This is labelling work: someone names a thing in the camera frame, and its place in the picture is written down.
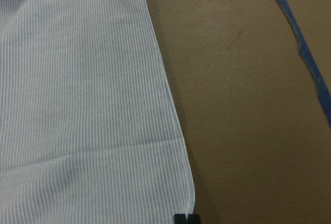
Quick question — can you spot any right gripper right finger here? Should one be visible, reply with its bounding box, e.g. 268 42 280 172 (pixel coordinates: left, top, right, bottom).
187 214 201 224

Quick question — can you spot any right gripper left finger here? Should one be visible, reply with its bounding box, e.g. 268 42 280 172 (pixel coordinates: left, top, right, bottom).
174 214 187 224

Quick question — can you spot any blue striped dress shirt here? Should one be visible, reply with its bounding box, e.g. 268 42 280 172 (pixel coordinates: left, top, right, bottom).
1 0 195 223

